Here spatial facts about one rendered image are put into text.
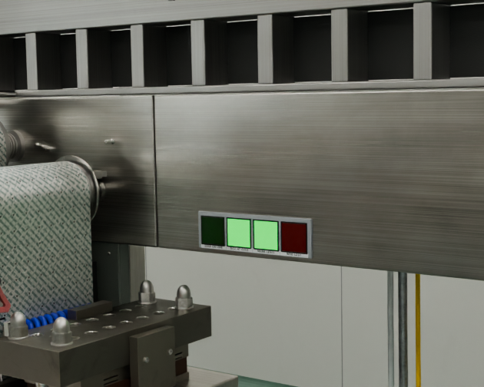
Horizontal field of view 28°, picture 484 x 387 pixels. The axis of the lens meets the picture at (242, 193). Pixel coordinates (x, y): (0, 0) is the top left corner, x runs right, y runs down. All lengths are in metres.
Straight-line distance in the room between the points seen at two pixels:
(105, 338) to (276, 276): 2.97
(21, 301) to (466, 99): 0.86
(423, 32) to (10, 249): 0.81
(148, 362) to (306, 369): 2.92
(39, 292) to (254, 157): 0.47
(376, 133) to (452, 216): 0.19
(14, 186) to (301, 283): 2.89
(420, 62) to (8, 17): 0.98
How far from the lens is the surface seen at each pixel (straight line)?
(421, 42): 1.58
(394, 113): 1.59
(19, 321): 1.69
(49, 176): 1.84
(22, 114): 2.15
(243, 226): 1.76
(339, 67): 1.65
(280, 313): 4.63
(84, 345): 1.63
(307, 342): 4.57
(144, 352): 1.72
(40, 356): 1.63
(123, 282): 2.00
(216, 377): 1.88
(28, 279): 1.80
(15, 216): 1.77
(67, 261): 1.86
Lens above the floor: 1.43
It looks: 6 degrees down
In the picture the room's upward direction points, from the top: 1 degrees counter-clockwise
